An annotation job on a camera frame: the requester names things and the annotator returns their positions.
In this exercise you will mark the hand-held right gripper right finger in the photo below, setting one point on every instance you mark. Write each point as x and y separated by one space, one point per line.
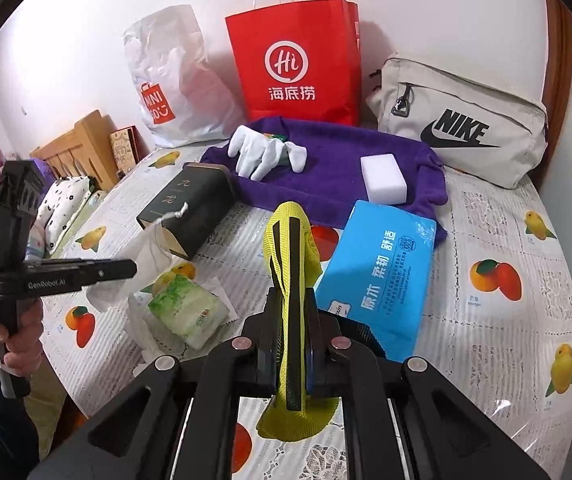
323 355

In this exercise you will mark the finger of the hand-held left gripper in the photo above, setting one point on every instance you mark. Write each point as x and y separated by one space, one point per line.
110 270

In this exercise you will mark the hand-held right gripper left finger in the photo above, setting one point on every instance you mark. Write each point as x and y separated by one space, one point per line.
266 360

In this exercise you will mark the clear plastic wrapper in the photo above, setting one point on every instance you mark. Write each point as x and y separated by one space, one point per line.
135 260

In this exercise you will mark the pale green tissue packet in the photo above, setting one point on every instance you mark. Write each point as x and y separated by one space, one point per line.
185 310

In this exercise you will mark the yellow black-striped sock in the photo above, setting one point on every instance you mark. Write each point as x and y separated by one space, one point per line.
291 270

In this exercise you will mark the purple towel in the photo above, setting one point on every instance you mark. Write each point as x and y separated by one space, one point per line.
331 170

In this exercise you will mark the white glove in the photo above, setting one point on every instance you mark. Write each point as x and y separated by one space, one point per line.
256 152

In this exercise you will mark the white sponge block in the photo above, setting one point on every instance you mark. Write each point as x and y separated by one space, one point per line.
383 177

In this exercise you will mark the bright green tissue packet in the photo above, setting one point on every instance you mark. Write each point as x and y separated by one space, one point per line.
276 137

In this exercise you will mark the person's left forearm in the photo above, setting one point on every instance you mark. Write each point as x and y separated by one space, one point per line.
0 420

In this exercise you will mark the person's left hand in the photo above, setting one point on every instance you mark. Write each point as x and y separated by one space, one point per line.
20 347

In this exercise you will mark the white dotted pillow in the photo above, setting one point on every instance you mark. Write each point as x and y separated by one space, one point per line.
63 200

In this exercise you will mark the purple plush toy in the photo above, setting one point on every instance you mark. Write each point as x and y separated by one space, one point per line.
44 166

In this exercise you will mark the blue tissue pack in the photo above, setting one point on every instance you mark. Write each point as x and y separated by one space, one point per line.
381 280

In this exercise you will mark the dark green tea box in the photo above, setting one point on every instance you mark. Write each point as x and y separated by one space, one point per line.
180 205

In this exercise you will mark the wooden headboard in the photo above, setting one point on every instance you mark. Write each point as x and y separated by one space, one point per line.
85 145

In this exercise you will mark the patterned flat box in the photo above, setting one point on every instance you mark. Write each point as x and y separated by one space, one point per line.
123 152

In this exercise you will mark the light green bedsheet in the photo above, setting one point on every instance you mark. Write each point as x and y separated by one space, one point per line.
50 395

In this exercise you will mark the fruit-print tablecloth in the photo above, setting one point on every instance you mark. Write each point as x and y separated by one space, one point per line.
491 335

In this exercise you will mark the white plastic shopping bag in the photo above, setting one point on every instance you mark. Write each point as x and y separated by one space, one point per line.
185 90

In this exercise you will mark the grey waist bag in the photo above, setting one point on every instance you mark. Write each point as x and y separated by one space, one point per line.
416 82

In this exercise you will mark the red paper shopping bag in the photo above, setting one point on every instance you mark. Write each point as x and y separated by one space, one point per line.
291 35

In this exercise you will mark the brown wooden door frame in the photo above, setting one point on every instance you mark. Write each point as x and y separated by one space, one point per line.
558 85

